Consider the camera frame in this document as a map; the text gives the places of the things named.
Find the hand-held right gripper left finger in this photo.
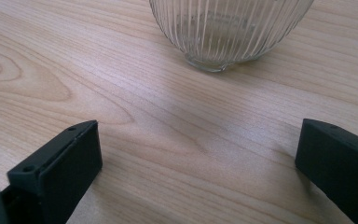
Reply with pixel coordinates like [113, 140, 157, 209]
[0, 119, 103, 224]

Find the ribbed clear glass bowl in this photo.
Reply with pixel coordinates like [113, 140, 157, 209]
[148, 0, 315, 74]

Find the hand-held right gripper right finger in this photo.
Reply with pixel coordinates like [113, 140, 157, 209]
[294, 118, 358, 224]

